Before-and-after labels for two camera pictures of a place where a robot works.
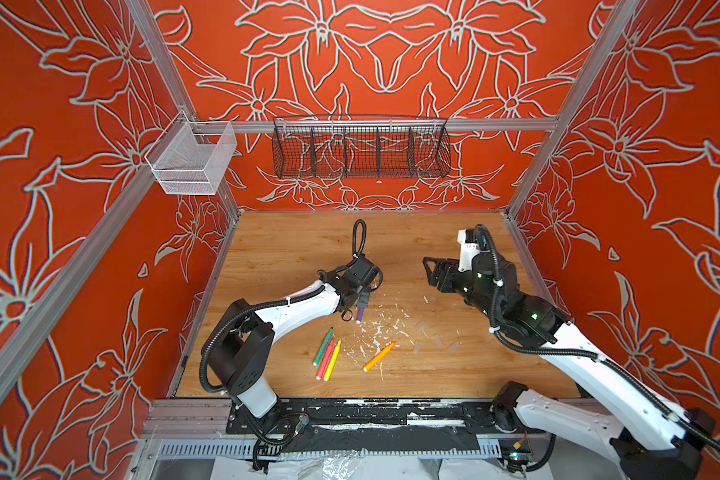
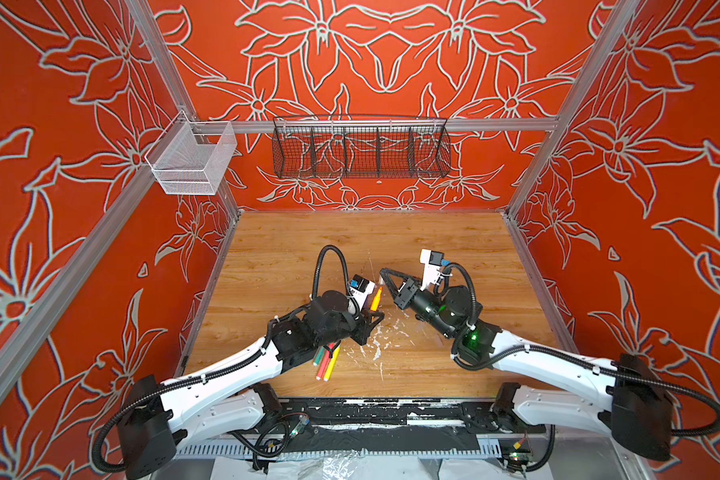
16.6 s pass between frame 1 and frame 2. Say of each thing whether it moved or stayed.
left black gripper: moved
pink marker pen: stayed
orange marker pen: moved
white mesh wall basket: stayed
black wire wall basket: stayed
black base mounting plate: stayed
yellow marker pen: stayed
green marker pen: stayed
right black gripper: moved
